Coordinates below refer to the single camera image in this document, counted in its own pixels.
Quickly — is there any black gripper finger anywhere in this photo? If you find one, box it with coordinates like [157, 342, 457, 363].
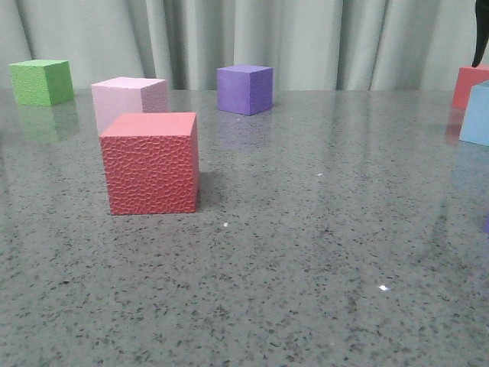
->
[471, 0, 489, 68]

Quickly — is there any light blue foam cube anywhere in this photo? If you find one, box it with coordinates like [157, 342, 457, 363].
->
[459, 80, 489, 146]

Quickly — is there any red foam cube far right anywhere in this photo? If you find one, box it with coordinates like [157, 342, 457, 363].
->
[452, 64, 489, 109]

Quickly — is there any grey-green curtain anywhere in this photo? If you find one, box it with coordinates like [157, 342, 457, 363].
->
[1, 1, 475, 90]

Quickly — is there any purple cube at right edge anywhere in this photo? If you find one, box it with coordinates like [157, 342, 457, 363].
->
[484, 216, 489, 234]

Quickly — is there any purple foam cube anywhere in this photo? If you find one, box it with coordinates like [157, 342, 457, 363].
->
[216, 65, 274, 115]

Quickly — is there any red textured foam cube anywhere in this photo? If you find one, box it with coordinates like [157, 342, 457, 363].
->
[99, 112, 199, 215]

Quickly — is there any pink foam cube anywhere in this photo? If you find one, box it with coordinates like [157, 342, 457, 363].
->
[91, 76, 170, 133]

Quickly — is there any green foam cube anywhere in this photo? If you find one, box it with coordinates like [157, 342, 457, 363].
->
[8, 60, 75, 106]

